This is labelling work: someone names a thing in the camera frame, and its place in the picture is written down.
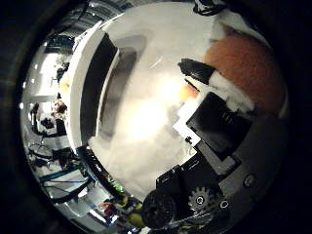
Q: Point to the yellow-green chair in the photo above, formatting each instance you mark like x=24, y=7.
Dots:
x=131, y=211

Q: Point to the white container box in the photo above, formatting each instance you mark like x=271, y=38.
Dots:
x=94, y=87

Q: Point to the orange fox plush toy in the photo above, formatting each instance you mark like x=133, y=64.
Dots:
x=247, y=61

